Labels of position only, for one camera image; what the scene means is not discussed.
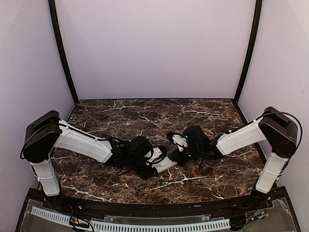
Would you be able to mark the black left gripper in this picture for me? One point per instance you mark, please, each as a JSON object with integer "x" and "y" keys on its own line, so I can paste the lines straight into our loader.
{"x": 145, "y": 173}

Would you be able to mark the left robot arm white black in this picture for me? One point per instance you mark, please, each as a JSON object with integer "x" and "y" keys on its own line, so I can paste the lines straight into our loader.
{"x": 49, "y": 132}

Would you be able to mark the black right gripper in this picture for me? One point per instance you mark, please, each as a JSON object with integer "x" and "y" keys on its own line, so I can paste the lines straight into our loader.
{"x": 178, "y": 157}

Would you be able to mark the black front frame rail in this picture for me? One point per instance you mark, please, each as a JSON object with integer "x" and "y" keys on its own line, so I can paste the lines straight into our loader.
{"x": 234, "y": 207}

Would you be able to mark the white slotted cable duct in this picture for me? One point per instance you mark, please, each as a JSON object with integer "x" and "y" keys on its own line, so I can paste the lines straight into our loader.
{"x": 137, "y": 224}

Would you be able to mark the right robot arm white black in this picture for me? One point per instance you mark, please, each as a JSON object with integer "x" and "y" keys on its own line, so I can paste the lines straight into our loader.
{"x": 282, "y": 130}

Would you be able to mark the white remote control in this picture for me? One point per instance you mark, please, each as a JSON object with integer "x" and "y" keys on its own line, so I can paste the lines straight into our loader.
{"x": 165, "y": 164}

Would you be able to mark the small circuit board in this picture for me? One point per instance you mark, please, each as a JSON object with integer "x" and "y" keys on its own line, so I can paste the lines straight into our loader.
{"x": 75, "y": 222}

